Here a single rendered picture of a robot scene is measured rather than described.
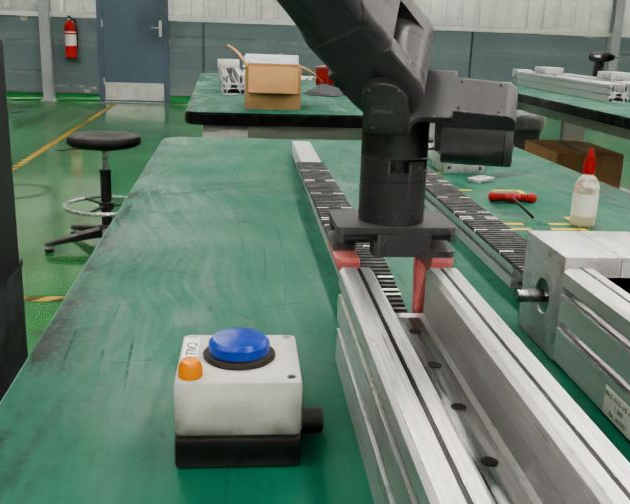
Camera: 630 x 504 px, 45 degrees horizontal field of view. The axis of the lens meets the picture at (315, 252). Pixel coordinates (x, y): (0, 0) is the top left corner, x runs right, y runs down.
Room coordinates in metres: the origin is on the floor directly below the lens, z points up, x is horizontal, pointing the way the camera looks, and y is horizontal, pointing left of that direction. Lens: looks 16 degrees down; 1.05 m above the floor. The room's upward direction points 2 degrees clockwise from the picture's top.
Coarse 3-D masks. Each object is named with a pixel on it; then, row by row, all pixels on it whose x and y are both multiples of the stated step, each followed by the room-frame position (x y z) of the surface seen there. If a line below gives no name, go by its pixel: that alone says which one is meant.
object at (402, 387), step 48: (432, 288) 0.58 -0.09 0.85; (336, 336) 0.59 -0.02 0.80; (384, 336) 0.45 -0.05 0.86; (432, 336) 0.55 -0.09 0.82; (480, 336) 0.46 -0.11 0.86; (384, 384) 0.39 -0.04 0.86; (432, 384) 0.39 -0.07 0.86; (480, 384) 0.44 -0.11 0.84; (528, 384) 0.39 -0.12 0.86; (384, 432) 0.38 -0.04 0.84; (432, 432) 0.33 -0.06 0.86; (480, 432) 0.38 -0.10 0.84; (528, 432) 0.36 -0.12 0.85; (576, 432) 0.33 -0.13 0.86; (384, 480) 0.37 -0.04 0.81; (432, 480) 0.29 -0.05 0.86; (480, 480) 0.29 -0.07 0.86; (528, 480) 0.35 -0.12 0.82; (576, 480) 0.30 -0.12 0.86; (624, 480) 0.29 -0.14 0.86
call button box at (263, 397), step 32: (192, 352) 0.47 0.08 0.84; (288, 352) 0.48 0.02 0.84; (192, 384) 0.43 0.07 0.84; (224, 384) 0.43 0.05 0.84; (256, 384) 0.43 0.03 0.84; (288, 384) 0.43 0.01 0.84; (192, 416) 0.43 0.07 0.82; (224, 416) 0.43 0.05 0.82; (256, 416) 0.43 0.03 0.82; (288, 416) 0.43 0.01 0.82; (320, 416) 0.47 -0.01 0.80; (192, 448) 0.43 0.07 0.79; (224, 448) 0.43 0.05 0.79; (256, 448) 0.43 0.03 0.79; (288, 448) 0.43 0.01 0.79
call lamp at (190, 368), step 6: (186, 360) 0.43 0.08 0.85; (192, 360) 0.43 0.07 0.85; (198, 360) 0.43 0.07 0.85; (180, 366) 0.43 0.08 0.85; (186, 366) 0.43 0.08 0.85; (192, 366) 0.43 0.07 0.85; (198, 366) 0.43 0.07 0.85; (180, 372) 0.43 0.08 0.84; (186, 372) 0.43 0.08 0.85; (192, 372) 0.43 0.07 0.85; (198, 372) 0.43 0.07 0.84; (180, 378) 0.43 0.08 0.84; (186, 378) 0.43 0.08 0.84; (192, 378) 0.43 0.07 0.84; (198, 378) 0.43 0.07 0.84
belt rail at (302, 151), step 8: (296, 144) 1.70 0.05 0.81; (304, 144) 1.70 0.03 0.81; (296, 152) 1.60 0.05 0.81; (304, 152) 1.58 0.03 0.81; (312, 152) 1.59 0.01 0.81; (296, 160) 1.59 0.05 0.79; (304, 160) 1.48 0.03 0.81; (312, 160) 1.48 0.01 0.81; (304, 184) 1.36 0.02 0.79; (312, 200) 1.19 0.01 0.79; (312, 208) 1.18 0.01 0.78; (320, 224) 1.05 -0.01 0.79; (328, 248) 0.94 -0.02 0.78
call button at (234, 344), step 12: (216, 336) 0.47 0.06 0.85; (228, 336) 0.47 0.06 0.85; (240, 336) 0.47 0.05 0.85; (252, 336) 0.47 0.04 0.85; (264, 336) 0.47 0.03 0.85; (216, 348) 0.45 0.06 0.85; (228, 348) 0.45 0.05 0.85; (240, 348) 0.45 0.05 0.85; (252, 348) 0.45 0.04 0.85; (264, 348) 0.46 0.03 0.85; (228, 360) 0.45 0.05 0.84; (240, 360) 0.45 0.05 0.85; (252, 360) 0.45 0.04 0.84
